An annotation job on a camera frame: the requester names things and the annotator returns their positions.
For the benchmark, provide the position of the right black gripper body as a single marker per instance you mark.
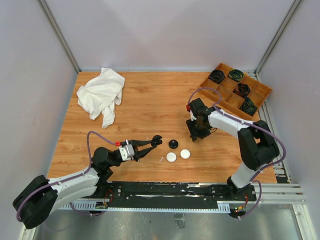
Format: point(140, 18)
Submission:
point(196, 130)

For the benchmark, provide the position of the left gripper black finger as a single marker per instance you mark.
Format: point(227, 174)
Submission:
point(140, 143)
point(142, 153)

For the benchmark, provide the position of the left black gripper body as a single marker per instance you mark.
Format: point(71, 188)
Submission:
point(134, 157)

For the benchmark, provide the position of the black round charging case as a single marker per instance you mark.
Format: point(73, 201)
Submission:
point(156, 140)
point(173, 144)

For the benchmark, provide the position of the white round charging case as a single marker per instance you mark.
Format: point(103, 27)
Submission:
point(185, 154)
point(171, 157)

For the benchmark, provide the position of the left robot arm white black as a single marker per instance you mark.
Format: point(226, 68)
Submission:
point(42, 196)

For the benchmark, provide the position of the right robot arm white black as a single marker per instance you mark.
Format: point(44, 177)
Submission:
point(257, 146)

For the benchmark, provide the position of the white crumpled cloth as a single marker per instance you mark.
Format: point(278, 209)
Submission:
point(100, 95)

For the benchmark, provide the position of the blue green rolled item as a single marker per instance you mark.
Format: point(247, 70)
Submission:
point(248, 107)

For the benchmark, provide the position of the black rolled item far left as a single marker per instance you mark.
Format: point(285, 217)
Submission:
point(217, 76)

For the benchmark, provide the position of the wooden compartment tray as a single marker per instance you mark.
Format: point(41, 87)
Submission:
point(229, 100)

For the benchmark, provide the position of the dark red rolled item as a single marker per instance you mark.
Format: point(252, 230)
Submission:
point(242, 90)

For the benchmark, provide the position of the green black rolled item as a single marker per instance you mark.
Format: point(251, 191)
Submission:
point(236, 75)

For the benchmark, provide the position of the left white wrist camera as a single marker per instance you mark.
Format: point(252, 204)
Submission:
point(127, 152)

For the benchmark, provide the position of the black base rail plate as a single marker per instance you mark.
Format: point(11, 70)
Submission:
point(167, 192)

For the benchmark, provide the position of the grey slotted cable duct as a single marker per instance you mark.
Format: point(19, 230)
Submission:
point(132, 206)

